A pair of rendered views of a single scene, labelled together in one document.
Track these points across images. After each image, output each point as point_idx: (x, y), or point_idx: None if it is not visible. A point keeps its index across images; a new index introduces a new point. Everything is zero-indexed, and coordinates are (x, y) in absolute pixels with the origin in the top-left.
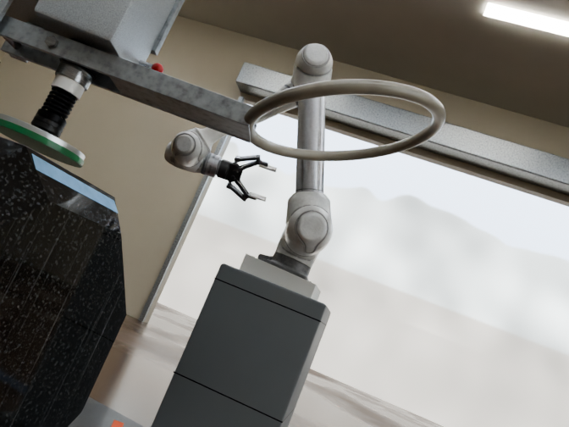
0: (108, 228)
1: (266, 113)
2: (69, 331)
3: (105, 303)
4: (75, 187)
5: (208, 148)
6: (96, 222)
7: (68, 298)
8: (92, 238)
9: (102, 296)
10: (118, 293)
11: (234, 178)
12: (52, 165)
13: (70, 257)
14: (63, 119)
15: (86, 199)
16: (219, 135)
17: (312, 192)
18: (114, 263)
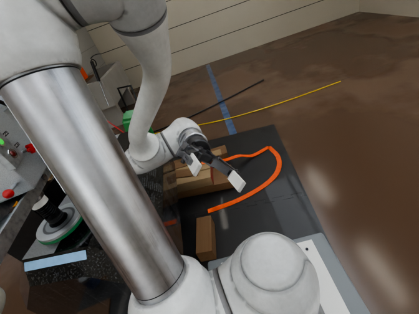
0: (73, 278)
1: (149, 79)
2: (113, 300)
3: (121, 291)
4: (50, 264)
5: (142, 161)
6: (62, 280)
7: (93, 296)
8: (70, 283)
9: (115, 290)
10: (125, 286)
11: (202, 162)
12: (35, 260)
13: (70, 290)
14: (47, 218)
15: (58, 266)
16: (135, 146)
17: (130, 298)
18: (100, 282)
